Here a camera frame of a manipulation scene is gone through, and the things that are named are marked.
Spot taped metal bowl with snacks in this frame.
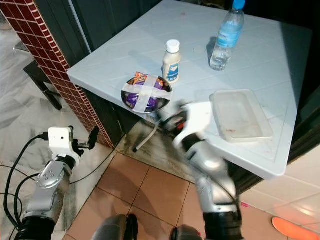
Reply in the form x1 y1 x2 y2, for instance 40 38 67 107
120 72 173 114

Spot small white bottle blue label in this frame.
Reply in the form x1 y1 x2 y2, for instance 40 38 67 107
162 39 182 84

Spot clear plastic food container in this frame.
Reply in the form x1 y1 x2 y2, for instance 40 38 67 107
210 89 274 144

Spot black stool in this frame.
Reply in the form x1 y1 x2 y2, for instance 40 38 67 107
14 41 63 111

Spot white plastic table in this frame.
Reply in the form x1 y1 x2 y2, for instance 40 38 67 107
67 0 311 180

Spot grey robot left leg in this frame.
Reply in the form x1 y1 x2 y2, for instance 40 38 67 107
92 214 138 240

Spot grey robot leg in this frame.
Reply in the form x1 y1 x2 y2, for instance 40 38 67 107
170 225 206 240
92 214 138 240

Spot red tiled pillar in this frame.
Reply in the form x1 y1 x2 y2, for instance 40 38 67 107
0 0 115 149

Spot clear water bottle blue cap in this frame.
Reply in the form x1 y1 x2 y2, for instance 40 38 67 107
209 0 247 71

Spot grey robot right leg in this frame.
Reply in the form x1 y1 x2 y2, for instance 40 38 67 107
170 225 206 240

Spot orange slipper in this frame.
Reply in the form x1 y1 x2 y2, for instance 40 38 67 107
271 216 320 240

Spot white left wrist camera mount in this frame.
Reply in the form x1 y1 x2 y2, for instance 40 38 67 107
48 127 72 156

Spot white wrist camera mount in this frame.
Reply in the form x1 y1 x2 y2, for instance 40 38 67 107
48 127 72 156
172 101 213 146

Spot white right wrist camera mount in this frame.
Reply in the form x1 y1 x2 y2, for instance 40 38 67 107
172 101 213 146

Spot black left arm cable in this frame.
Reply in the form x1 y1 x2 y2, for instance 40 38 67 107
4 134 51 228

